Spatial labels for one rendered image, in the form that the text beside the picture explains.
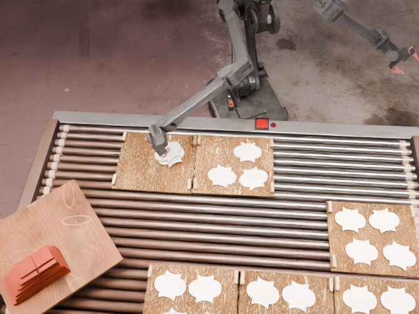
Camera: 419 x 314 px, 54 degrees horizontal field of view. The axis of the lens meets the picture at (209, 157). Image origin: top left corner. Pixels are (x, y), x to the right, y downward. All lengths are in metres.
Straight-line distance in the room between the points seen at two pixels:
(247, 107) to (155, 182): 1.32
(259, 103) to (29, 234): 1.96
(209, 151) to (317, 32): 2.35
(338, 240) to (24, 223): 1.48
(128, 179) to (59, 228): 0.42
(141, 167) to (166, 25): 2.35
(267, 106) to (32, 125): 1.99
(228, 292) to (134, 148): 0.91
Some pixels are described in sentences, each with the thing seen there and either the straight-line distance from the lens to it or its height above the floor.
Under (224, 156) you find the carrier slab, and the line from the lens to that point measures 2.20.
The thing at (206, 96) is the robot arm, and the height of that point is 1.34.
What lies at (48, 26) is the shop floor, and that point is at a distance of 4.63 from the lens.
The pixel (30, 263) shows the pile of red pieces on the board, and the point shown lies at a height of 1.21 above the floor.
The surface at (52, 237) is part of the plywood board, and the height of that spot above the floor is 1.04.
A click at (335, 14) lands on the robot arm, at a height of 1.58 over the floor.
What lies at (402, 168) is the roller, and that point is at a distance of 2.37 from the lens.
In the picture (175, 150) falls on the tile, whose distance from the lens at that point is 2.21.
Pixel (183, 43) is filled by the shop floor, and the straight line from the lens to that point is 4.10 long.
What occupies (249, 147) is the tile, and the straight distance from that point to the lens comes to 2.22.
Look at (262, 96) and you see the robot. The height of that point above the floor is 0.24.
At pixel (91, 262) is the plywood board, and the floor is 1.04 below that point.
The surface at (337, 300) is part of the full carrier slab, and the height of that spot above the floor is 0.94.
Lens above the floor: 2.82
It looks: 59 degrees down
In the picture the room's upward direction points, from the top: 3 degrees counter-clockwise
